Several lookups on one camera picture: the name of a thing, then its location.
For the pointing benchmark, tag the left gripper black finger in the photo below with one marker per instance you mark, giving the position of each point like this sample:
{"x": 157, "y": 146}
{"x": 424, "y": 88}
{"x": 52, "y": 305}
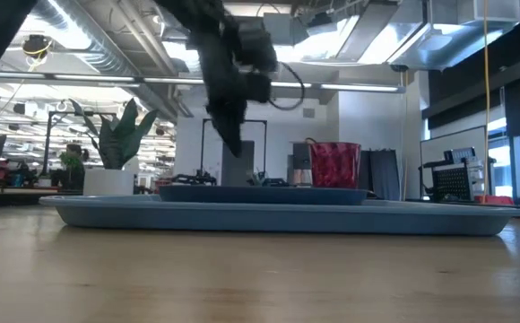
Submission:
{"x": 231, "y": 130}

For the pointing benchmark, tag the dark blue round plate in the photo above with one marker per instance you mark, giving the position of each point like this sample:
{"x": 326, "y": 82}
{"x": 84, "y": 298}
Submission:
{"x": 264, "y": 196}

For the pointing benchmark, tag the red purple patterned cup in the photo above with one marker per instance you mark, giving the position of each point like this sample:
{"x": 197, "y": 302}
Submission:
{"x": 334, "y": 166}

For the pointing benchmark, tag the black background robot arm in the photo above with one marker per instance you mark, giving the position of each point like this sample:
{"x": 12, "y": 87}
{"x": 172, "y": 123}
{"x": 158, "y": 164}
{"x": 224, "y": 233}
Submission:
{"x": 197, "y": 180}

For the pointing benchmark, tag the light blue plastic tray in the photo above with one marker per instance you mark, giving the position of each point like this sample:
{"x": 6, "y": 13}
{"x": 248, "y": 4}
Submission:
{"x": 264, "y": 217}

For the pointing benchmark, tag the grey cabinet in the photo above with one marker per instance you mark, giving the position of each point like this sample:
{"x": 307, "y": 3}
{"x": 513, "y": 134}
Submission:
{"x": 244, "y": 172}

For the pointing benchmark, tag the grey box appliance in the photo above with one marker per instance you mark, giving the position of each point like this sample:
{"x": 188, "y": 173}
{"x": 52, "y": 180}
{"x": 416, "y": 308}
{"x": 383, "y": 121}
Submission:
{"x": 300, "y": 161}

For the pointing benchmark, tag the long ceiling light bar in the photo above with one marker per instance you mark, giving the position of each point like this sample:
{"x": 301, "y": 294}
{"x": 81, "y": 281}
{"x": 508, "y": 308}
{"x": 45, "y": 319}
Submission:
{"x": 94, "y": 77}

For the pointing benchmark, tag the snake plant in white pot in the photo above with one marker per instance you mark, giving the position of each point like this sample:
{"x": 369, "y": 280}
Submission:
{"x": 107, "y": 181}

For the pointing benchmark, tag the dark folding screen panel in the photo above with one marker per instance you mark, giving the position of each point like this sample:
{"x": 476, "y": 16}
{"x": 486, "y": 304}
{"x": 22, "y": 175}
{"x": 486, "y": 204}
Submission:
{"x": 381, "y": 175}

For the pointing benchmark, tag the person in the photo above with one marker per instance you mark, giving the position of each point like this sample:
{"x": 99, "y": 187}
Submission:
{"x": 74, "y": 175}

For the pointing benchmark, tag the whiteboard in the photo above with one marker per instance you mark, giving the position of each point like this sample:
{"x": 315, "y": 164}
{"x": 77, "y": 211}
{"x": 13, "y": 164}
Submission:
{"x": 448, "y": 141}

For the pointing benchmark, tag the black pegboard cart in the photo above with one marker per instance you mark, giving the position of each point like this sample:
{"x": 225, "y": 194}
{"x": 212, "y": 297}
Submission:
{"x": 453, "y": 184}

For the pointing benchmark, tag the red bin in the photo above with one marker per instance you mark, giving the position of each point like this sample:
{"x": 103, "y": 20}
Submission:
{"x": 493, "y": 200}

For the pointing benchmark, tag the black tubular rig frame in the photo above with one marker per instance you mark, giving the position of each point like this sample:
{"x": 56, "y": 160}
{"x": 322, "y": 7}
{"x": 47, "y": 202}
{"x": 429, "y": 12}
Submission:
{"x": 202, "y": 152}

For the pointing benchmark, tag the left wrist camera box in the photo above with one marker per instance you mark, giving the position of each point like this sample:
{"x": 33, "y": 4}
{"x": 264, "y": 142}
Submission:
{"x": 257, "y": 45}

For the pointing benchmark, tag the silver ventilation duct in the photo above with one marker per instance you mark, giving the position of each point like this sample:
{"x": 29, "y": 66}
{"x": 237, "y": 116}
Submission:
{"x": 444, "y": 40}

